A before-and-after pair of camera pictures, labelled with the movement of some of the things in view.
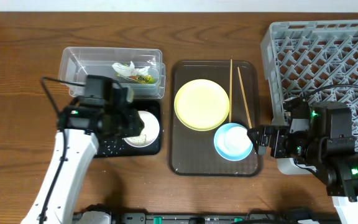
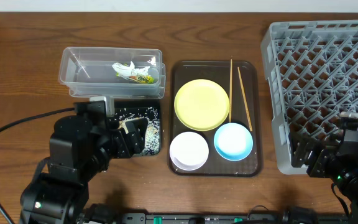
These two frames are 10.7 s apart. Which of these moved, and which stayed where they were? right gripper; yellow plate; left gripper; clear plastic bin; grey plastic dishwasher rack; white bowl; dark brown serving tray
Moved: white bowl; left gripper; right gripper
Stayed: clear plastic bin; grey plastic dishwasher rack; dark brown serving tray; yellow plate
